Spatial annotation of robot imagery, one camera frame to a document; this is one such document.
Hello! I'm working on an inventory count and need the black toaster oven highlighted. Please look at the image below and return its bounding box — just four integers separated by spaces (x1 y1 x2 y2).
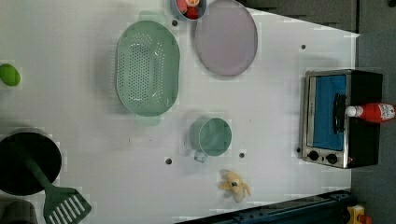
302 69 383 169

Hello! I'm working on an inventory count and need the green mug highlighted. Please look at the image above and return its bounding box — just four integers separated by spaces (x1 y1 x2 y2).
189 117 233 163

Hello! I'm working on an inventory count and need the green slotted spatula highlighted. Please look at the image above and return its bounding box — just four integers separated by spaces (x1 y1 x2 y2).
24 157 92 224

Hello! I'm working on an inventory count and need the red ketchup bottle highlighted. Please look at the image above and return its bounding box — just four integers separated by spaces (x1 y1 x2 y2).
346 103 395 123

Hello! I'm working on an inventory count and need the yellow toy banana peel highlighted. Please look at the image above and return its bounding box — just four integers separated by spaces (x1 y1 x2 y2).
219 169 251 203

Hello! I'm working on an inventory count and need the blue bowl of toy fruit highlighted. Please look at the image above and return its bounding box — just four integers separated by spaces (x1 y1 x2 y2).
170 0 207 21

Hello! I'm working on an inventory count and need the lilac round plate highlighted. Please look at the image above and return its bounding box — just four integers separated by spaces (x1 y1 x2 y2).
194 0 258 76

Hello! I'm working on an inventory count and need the orange toy fruit slice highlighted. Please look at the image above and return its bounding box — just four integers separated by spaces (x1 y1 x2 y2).
185 0 200 7

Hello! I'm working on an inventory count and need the green toy lime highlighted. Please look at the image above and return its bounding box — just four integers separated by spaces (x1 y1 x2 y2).
0 63 21 87

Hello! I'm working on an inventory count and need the green perforated colander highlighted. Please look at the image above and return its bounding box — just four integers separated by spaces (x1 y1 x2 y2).
116 21 180 117

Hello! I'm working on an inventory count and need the small black cylinder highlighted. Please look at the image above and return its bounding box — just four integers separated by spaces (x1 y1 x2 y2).
0 201 38 224

